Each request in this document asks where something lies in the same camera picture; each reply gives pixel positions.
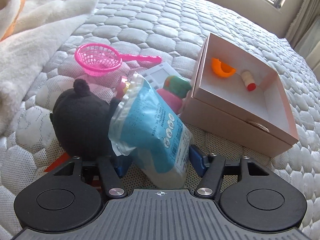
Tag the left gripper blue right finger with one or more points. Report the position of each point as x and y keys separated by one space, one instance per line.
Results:
x=199 y=160

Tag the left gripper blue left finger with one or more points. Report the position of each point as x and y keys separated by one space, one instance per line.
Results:
x=122 y=164

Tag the blue white snack bag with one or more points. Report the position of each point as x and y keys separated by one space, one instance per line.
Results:
x=146 y=129

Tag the red white book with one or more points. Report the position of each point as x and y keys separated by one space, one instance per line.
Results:
x=60 y=160

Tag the black plush toy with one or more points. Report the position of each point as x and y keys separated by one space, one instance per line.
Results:
x=81 y=122

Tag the pink green squishy toy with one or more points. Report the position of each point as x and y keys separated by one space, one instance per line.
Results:
x=174 y=91

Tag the small toy milk bottle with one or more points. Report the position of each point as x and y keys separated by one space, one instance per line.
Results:
x=248 y=80

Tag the white power strip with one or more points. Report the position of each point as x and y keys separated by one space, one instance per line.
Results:
x=157 y=75

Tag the orange plastic scoop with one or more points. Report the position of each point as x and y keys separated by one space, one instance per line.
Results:
x=222 y=69

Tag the pink toy strainer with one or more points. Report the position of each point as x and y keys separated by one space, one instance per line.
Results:
x=98 y=59

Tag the yellow pink jelly cup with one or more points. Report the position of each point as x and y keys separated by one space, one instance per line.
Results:
x=122 y=88

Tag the pink cardboard box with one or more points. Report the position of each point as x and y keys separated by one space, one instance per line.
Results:
x=261 y=120

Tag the quilted grey mattress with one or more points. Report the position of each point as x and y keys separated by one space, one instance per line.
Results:
x=174 y=30

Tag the white fluffy blanket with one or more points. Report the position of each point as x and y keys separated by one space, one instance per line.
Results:
x=31 y=32

